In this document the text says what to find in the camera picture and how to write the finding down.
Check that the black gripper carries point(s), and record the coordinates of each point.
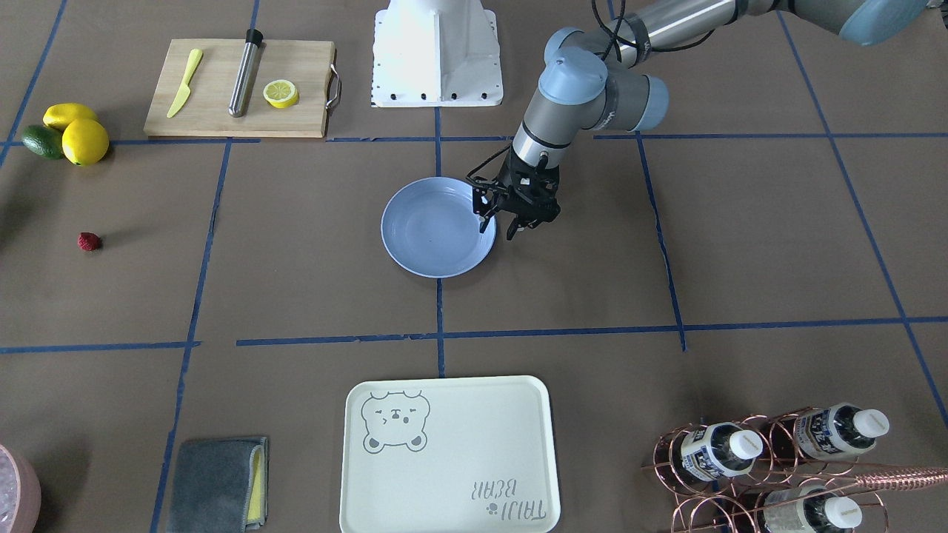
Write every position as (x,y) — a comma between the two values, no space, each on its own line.
(509,180)

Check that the blue plastic plate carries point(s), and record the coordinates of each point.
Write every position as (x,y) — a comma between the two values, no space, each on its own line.
(429,227)

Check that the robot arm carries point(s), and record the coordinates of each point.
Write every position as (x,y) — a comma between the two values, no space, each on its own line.
(587,83)

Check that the red strawberry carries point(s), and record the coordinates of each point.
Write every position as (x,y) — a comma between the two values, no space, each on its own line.
(89,242)

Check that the cream bear tray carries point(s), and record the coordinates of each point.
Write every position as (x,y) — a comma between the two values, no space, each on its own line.
(449,455)

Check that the half lemon slice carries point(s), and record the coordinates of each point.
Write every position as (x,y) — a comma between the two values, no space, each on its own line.
(281,94)

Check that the tea bottle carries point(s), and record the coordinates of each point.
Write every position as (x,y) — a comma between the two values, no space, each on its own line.
(720,450)
(808,508)
(839,432)

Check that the yellow plastic knife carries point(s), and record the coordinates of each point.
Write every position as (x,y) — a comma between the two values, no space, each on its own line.
(183,90)

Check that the tea bottle middle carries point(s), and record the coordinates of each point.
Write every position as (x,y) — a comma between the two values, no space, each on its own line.
(839,432)

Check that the tea bottle front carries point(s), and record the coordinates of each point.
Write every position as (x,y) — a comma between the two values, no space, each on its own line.
(808,508)

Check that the yellow lemon large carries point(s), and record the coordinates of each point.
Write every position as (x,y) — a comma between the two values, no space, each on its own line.
(85,142)

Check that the yellow lemon small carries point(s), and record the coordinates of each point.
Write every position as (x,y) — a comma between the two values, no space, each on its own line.
(59,116)

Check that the pink bowl with ice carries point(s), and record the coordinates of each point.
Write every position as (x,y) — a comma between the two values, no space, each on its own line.
(21,493)

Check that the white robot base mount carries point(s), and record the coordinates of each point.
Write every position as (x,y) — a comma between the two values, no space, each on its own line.
(436,53)

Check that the steel knife handle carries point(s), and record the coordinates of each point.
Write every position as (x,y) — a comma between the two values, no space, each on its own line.
(247,69)

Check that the copper wire bottle rack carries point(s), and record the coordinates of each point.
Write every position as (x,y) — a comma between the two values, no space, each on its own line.
(733,504)

